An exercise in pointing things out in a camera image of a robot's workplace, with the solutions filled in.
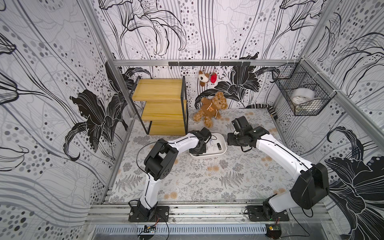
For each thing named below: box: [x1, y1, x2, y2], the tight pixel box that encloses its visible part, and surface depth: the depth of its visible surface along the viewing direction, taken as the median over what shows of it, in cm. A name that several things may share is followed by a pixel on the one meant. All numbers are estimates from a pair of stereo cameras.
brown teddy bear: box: [193, 91, 230, 128], surface depth 110 cm
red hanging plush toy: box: [210, 72, 217, 84], surface depth 96 cm
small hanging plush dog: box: [198, 70, 210, 87], surface depth 95 cm
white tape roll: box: [291, 88, 316, 106], surface depth 75 cm
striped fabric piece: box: [245, 104, 278, 120], surface depth 121 cm
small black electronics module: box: [265, 224, 282, 240], surface depth 71 cm
